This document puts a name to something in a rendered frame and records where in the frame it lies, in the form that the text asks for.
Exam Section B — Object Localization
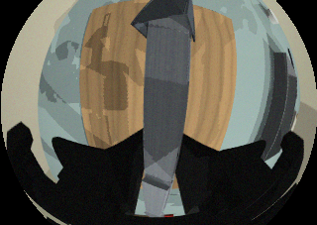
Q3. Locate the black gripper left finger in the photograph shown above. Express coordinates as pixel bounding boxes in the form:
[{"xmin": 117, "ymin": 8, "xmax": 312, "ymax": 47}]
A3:
[{"xmin": 52, "ymin": 129, "xmax": 144, "ymax": 216}]

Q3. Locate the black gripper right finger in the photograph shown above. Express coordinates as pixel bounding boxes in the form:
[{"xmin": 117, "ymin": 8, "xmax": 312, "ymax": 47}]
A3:
[{"xmin": 174, "ymin": 133, "xmax": 266, "ymax": 214}]

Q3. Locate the white short cylinder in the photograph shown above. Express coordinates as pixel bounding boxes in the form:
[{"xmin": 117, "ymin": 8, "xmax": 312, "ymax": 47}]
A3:
[{"xmin": 265, "ymin": 8, "xmax": 278, "ymax": 24}]

